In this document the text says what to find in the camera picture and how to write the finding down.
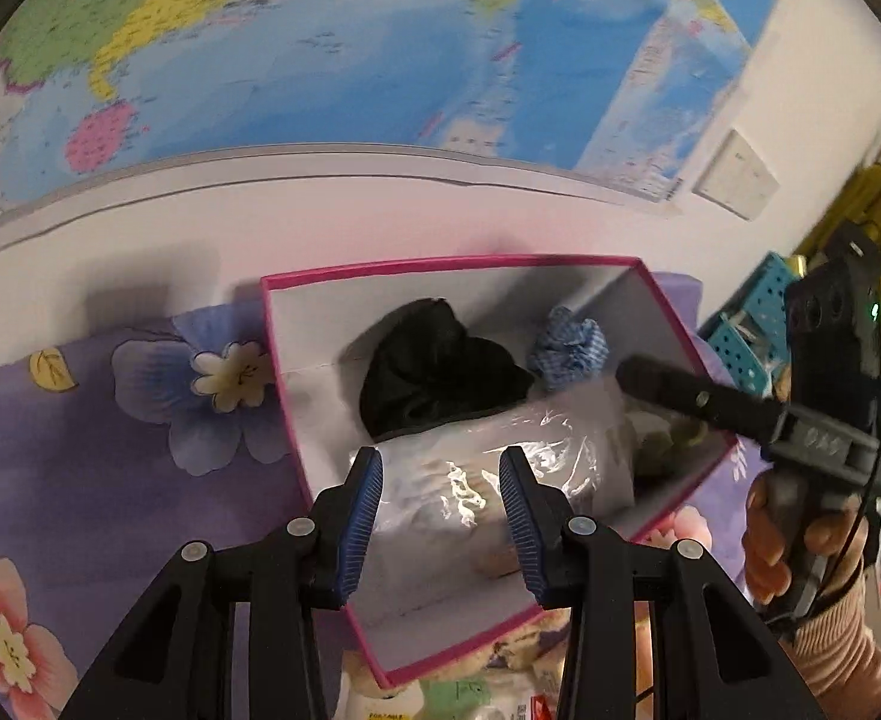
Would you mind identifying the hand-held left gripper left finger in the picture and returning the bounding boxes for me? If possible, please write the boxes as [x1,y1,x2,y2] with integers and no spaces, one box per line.
[61,446,385,720]

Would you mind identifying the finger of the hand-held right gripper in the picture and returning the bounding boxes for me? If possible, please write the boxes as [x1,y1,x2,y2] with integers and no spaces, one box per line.
[616,355,790,458]

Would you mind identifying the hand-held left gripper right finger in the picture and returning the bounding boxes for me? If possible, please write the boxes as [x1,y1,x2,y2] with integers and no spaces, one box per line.
[499,446,824,720]

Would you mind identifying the clear-wrapped towel package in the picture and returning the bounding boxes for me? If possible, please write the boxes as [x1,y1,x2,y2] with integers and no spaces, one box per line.
[369,390,637,580]

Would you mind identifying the blue gingham scrunchie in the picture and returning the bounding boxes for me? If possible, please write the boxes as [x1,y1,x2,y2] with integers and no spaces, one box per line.
[526,306,610,391]

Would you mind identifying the black cloth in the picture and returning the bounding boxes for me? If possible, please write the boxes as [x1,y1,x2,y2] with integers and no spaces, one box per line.
[358,298,535,440]

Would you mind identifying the pink cardboard box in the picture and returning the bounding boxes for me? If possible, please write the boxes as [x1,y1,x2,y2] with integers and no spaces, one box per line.
[260,255,742,691]

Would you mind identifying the person's right forearm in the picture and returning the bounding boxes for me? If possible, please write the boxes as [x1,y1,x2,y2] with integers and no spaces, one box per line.
[774,583,881,720]

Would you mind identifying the person's right hand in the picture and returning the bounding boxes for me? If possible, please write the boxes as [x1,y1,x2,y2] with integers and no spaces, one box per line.
[741,476,873,610]

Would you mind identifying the teal plastic basket rack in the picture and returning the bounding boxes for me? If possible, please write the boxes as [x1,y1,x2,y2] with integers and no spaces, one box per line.
[699,251,809,398]

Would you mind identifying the yellow hanging clothing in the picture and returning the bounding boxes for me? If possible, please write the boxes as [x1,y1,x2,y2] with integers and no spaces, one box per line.
[793,135,881,331]

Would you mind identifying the purple floral bed sheet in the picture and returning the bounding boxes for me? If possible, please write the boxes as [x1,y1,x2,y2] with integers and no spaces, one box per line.
[0,270,881,720]

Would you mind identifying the white wall socket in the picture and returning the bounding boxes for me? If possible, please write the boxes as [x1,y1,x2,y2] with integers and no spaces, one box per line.
[694,129,781,222]

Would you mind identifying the colourful wall map poster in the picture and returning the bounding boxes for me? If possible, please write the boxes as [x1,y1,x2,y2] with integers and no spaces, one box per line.
[0,0,796,267]

